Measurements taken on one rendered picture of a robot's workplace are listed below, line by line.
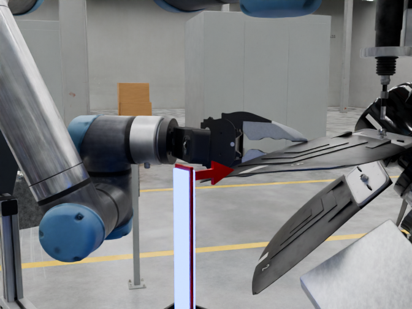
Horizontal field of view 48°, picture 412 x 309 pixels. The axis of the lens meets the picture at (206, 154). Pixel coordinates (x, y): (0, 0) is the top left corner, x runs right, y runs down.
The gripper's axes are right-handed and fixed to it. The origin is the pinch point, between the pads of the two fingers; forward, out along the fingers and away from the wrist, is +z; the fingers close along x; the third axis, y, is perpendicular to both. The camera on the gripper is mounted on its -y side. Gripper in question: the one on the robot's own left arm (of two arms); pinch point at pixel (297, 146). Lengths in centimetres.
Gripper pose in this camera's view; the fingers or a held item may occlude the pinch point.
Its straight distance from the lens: 64.9
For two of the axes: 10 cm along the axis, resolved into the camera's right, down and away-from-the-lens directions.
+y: 2.3, -0.5, 9.7
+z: 9.7, 0.4, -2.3
